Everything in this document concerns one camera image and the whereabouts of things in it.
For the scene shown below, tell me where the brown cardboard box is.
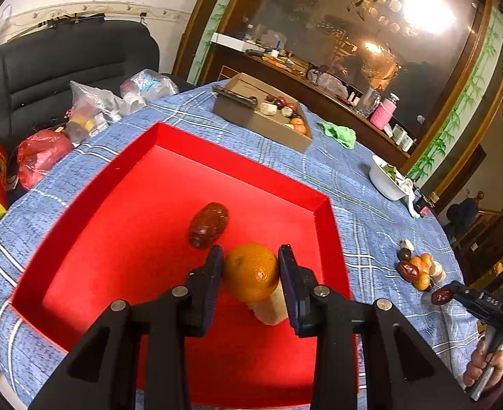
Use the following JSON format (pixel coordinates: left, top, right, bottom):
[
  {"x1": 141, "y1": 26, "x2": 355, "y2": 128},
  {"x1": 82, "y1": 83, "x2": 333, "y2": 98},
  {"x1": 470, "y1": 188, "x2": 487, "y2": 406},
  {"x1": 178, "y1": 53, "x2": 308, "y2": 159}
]
[{"x1": 212, "y1": 72, "x2": 315, "y2": 153}]

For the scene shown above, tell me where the crumpled clear plastic bag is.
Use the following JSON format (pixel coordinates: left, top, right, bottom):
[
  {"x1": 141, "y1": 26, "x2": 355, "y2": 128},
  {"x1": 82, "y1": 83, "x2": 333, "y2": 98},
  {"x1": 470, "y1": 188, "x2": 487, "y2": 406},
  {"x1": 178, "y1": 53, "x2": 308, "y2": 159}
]
[{"x1": 307, "y1": 63, "x2": 348, "y2": 97}]

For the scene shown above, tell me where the blue plaid tablecloth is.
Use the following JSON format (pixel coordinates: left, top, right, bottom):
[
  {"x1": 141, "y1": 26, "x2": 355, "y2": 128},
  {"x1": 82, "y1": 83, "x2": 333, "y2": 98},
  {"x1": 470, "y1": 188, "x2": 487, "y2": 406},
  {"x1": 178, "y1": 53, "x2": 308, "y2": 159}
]
[{"x1": 0, "y1": 79, "x2": 491, "y2": 410}]

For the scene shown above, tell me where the red plastic bag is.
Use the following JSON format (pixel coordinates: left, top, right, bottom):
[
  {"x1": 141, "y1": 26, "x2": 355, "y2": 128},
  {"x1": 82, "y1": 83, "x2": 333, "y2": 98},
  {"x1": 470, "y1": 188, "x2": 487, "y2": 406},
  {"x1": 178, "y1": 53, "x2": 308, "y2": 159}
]
[{"x1": 16, "y1": 129, "x2": 75, "y2": 191}]

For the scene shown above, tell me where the wooden framed mirror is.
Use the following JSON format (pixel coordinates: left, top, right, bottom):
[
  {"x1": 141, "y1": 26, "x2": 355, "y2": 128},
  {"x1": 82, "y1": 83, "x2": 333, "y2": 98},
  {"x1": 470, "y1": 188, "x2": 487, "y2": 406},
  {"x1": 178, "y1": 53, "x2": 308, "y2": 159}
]
[{"x1": 174, "y1": 0, "x2": 503, "y2": 189}]

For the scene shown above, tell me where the pile of dates and mandarins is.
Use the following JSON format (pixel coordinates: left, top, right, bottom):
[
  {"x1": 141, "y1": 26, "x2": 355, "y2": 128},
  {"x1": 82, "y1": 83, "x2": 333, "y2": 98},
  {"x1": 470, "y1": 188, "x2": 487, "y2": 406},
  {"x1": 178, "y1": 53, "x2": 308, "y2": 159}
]
[{"x1": 257, "y1": 94, "x2": 308, "y2": 134}]

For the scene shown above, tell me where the red paper tray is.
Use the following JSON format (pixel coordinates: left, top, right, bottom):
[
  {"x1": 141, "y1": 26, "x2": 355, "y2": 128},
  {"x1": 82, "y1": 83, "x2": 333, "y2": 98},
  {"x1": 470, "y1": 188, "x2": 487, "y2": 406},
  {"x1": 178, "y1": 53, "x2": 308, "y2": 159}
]
[{"x1": 10, "y1": 122, "x2": 359, "y2": 408}]

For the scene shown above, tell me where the person's right hand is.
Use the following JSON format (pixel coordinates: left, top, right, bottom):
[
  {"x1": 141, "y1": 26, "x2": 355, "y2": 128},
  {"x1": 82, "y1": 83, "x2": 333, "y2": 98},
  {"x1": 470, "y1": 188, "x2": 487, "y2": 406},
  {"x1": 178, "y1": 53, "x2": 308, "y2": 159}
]
[{"x1": 464, "y1": 337, "x2": 503, "y2": 390}]

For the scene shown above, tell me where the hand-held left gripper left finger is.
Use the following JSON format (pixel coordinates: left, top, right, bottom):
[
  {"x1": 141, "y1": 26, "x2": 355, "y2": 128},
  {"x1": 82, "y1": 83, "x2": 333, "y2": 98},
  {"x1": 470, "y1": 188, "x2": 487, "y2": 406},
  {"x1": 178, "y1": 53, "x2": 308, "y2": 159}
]
[{"x1": 29, "y1": 244, "x2": 225, "y2": 410}]

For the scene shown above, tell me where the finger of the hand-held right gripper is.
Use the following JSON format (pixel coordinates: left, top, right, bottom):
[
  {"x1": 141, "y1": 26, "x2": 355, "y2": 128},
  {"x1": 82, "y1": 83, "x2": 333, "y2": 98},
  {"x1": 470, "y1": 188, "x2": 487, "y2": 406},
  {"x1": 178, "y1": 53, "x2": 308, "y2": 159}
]
[{"x1": 448, "y1": 281, "x2": 480, "y2": 308}]

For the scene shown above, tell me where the clear glass jar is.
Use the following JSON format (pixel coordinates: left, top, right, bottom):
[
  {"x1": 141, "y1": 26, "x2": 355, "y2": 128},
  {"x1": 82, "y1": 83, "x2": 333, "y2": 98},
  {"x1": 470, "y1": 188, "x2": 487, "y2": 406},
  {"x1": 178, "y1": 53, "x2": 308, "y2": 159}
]
[{"x1": 356, "y1": 87, "x2": 382, "y2": 116}]

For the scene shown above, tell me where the green cloth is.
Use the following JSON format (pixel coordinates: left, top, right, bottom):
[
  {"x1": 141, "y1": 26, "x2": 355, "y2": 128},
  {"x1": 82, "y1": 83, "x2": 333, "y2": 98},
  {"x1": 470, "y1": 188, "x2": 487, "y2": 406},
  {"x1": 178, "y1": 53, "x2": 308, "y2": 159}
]
[{"x1": 317, "y1": 120, "x2": 357, "y2": 149}]

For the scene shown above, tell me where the bamboo print panel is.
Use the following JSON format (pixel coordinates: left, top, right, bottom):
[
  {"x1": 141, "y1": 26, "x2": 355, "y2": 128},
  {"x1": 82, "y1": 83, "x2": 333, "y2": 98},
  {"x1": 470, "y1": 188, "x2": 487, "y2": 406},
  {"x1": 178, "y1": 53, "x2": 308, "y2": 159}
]
[{"x1": 407, "y1": 4, "x2": 503, "y2": 180}]

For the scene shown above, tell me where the pink sleeved bottle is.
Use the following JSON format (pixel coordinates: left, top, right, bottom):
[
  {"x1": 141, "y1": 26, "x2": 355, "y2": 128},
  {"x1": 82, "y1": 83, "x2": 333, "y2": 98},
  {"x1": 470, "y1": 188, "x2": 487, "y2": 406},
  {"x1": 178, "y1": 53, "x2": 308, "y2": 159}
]
[{"x1": 370, "y1": 98, "x2": 399, "y2": 131}]

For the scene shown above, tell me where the white bowl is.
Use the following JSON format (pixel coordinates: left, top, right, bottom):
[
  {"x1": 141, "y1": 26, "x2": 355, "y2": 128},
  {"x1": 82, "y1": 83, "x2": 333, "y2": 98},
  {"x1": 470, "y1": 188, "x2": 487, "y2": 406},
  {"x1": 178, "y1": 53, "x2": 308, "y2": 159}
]
[{"x1": 369, "y1": 154, "x2": 414, "y2": 201}]

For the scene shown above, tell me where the white green towel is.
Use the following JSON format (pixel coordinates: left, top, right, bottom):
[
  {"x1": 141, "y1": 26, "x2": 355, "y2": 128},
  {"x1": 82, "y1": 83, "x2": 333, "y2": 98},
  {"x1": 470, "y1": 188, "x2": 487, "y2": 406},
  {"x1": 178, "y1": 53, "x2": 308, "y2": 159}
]
[{"x1": 399, "y1": 177, "x2": 425, "y2": 218}]

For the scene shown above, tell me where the wooden sideboard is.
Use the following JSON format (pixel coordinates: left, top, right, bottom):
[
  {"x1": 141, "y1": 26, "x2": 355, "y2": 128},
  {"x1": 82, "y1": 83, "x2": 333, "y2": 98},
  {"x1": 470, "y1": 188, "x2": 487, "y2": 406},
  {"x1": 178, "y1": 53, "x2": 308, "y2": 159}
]
[{"x1": 200, "y1": 43, "x2": 414, "y2": 167}]

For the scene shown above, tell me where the black sofa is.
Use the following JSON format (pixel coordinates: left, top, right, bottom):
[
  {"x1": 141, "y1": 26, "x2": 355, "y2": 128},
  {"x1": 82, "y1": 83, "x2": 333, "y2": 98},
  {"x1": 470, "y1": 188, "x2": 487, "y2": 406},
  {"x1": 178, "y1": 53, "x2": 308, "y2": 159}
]
[{"x1": 0, "y1": 20, "x2": 192, "y2": 206}]

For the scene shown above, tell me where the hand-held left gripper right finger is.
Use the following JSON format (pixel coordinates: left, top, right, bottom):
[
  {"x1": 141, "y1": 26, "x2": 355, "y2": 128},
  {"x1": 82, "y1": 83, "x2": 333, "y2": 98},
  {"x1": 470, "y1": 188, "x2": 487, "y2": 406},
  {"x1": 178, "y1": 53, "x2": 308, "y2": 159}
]
[{"x1": 277, "y1": 244, "x2": 474, "y2": 410}]

